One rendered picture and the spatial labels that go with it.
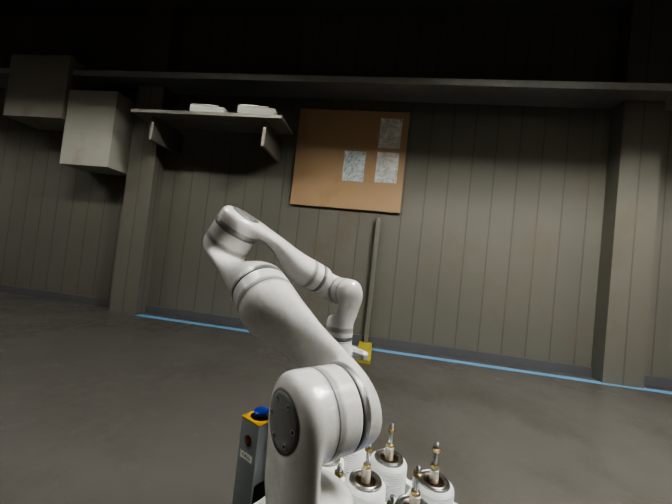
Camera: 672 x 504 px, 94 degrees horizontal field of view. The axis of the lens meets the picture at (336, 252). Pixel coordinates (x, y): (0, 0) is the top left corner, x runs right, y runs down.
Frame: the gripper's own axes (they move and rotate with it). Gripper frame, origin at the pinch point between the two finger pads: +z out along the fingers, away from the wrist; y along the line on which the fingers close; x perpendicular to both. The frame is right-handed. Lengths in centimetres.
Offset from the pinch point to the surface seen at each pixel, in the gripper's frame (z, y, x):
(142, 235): -44, -312, -14
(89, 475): 36, -59, -45
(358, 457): 13.2, 1.4, 10.3
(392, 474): 11.8, 12.1, 11.8
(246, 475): 18.1, -12.7, -15.0
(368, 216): -86, -161, 154
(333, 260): -40, -182, 134
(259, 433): 6.7, -10.3, -13.9
